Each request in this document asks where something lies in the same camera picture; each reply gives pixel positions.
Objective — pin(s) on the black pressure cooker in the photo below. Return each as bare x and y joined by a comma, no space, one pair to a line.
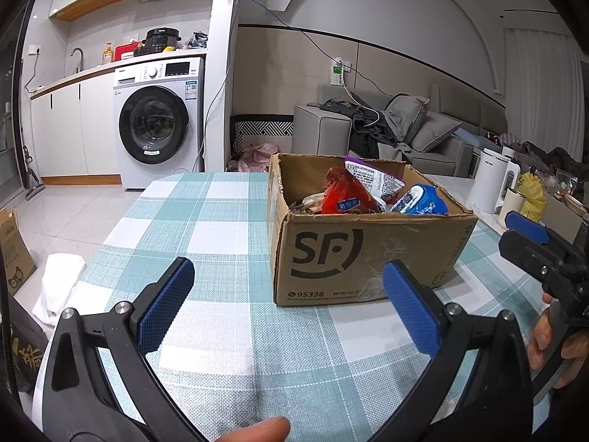
158,41

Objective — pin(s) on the cream cup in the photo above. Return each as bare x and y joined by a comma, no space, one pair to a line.
510,207

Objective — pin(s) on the pink cloth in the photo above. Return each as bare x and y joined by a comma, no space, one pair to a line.
257,156

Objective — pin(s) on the dark plastic bag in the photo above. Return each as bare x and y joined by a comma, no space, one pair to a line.
197,41

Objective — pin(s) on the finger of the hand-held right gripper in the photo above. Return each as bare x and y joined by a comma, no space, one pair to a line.
522,248
524,224

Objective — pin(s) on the dark clothes pile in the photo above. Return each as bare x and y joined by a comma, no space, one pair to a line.
363,129

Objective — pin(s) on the kitchen faucet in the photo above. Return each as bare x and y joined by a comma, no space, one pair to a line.
79,57

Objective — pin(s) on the upright vacuum cleaner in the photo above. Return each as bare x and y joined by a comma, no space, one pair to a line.
32,179

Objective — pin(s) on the person's left hand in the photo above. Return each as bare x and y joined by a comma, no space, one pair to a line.
257,430

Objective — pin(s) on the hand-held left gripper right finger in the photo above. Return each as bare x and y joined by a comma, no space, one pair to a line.
409,306

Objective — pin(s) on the smooth grey pillow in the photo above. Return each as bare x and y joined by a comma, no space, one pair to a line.
435,131

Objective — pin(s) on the brown snack packet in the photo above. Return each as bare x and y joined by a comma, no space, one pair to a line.
306,205

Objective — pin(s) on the teal checked tablecloth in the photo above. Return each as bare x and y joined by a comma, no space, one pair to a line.
207,221

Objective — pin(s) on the red storage box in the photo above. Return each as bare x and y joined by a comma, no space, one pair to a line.
126,51

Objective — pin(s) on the white electric kettle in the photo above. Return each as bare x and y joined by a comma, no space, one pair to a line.
487,179

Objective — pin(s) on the white washing machine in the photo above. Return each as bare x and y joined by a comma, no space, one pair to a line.
156,119

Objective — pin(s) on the brown cardboard box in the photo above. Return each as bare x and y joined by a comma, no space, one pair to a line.
359,258

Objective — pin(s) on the black bag yellow print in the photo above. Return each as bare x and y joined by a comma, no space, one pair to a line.
20,350

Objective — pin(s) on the white plastic bag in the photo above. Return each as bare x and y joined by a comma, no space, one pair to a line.
57,285

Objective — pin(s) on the blue cookie packet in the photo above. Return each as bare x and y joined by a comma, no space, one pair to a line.
423,200

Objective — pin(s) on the rumpled grey pillow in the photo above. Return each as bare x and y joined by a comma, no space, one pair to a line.
405,115

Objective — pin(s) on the yellow soap bottle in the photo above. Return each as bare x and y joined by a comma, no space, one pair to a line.
107,55

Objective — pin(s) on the silver purple snack packet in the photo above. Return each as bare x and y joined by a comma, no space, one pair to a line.
375,179

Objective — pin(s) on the grey sofa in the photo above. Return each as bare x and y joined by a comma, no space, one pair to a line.
317,133

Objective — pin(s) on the yellow plastic bag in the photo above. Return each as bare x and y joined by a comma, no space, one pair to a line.
534,198

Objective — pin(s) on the grey side table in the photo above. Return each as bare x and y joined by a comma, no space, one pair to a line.
441,185

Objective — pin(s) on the person's right hand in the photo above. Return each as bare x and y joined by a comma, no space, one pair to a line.
540,340

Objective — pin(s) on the red snack packet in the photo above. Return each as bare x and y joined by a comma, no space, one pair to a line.
347,193

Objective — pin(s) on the white power strip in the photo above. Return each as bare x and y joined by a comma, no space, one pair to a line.
336,71

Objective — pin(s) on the printed cardboard floor box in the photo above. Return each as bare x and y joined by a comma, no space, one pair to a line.
16,253

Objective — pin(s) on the black white patterned basket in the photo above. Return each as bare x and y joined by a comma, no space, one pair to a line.
260,128

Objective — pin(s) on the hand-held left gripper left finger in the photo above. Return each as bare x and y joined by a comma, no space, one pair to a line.
165,304

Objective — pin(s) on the white base cabinet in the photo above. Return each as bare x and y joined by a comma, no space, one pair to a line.
73,129

